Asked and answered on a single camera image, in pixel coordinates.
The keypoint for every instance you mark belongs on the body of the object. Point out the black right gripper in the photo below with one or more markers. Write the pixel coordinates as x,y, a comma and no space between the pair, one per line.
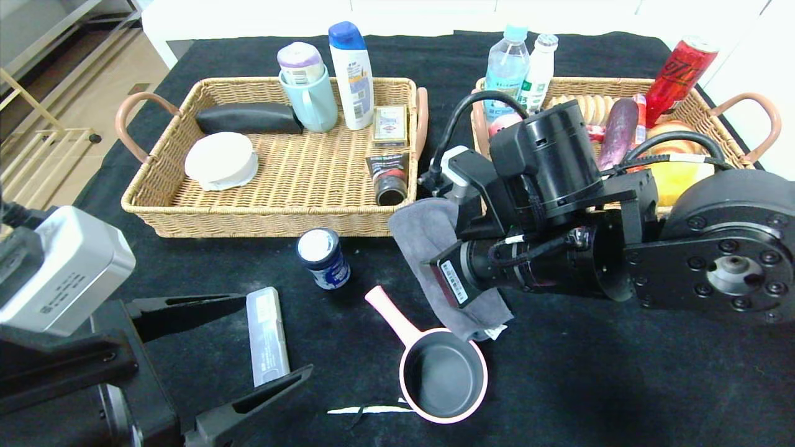
453,280

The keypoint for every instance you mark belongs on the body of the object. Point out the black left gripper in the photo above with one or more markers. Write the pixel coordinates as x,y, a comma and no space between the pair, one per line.
93,360

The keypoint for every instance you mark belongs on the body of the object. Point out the grey towel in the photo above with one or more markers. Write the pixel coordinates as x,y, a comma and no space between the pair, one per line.
422,236

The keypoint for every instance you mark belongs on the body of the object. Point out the clear plastic toothbrush case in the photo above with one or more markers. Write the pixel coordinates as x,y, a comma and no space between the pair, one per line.
267,335

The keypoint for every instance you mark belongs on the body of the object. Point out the blue gum bottle white lid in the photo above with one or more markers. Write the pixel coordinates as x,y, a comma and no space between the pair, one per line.
325,261

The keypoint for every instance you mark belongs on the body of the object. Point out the pink saucepan dark inside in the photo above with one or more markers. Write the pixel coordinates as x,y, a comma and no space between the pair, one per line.
442,375

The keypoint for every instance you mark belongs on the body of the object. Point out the black cosmetic tube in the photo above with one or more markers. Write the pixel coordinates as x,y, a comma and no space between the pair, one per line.
389,174

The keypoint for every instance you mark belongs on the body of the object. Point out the white tape strip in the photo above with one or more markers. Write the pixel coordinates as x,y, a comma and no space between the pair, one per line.
372,408

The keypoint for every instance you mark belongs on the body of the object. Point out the red apple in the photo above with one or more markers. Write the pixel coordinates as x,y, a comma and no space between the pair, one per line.
500,124

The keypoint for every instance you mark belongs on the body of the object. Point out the small playing card box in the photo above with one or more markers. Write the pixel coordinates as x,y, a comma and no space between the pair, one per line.
390,125

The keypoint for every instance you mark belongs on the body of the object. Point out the white round container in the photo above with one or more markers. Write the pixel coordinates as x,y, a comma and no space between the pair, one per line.
218,159

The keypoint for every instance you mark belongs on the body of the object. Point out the red chewy candy pack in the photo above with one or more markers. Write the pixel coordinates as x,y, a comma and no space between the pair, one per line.
596,132

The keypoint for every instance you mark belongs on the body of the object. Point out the clear water bottle blue cap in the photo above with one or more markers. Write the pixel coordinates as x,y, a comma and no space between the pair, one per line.
506,68

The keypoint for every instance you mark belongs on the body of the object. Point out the sliced bread loaf row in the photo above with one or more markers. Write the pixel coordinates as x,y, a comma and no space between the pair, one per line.
590,108

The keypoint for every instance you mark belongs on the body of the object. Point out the light blue mug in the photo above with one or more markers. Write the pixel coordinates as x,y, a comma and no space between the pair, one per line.
315,104

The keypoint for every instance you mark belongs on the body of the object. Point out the purple eggplant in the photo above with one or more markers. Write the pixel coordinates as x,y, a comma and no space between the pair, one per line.
621,130

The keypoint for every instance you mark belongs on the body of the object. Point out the white milk bottle green label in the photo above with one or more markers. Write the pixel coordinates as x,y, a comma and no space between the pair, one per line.
539,71

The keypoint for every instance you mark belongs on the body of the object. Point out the white shampoo bottle blue cap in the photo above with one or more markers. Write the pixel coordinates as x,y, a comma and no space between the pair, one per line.
349,73

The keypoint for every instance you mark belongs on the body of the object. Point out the orange yellow mango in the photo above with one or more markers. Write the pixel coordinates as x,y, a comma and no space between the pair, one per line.
674,183

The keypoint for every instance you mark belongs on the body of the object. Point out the red wrapped sausage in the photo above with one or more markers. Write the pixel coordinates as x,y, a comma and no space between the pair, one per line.
640,121

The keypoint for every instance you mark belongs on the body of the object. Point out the black glasses case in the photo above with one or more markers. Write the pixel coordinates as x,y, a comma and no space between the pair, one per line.
247,118

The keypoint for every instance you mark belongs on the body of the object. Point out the wooden rack on wheels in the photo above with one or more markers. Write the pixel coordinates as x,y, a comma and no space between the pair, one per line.
95,138

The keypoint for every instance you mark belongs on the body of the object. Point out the purple topped roll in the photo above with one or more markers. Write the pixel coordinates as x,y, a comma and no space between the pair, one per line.
300,61

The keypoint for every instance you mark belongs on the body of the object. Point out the striped brown bread bun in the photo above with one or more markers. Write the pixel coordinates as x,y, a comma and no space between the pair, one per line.
674,125

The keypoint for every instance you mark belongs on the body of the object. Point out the red drink can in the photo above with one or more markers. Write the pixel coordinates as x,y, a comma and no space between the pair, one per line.
677,77

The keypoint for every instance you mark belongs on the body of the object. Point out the white background table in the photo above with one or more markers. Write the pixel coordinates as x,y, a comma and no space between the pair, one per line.
248,18

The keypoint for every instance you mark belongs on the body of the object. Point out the grey metal shelf unit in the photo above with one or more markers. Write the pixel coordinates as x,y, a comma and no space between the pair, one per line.
62,25

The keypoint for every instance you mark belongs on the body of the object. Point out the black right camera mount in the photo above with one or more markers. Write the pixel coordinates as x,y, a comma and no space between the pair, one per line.
497,198

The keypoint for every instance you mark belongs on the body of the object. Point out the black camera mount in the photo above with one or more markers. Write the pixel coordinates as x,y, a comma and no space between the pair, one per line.
62,366
497,198

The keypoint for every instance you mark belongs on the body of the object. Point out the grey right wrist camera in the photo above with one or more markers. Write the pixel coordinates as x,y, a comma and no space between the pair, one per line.
456,174

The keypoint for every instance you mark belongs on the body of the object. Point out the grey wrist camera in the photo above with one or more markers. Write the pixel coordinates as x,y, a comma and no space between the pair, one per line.
456,174
62,273

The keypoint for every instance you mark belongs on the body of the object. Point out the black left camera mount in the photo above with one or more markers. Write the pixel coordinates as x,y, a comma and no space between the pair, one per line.
62,366

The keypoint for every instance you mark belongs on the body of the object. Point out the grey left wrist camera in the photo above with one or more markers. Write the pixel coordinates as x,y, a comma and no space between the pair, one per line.
62,273

